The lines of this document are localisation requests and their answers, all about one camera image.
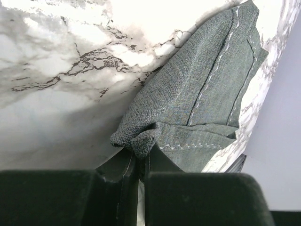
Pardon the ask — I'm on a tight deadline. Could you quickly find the grey cloth napkin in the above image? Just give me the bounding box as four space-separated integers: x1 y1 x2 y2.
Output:
111 0 268 172

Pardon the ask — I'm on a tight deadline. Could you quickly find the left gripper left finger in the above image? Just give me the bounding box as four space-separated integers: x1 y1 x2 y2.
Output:
0 150 138 226

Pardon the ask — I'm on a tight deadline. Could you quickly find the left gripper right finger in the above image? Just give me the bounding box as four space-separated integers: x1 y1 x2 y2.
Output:
145 146 274 226

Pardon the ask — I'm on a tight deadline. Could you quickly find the aluminium frame rail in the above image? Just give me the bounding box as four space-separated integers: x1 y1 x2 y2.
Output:
225 154 247 173

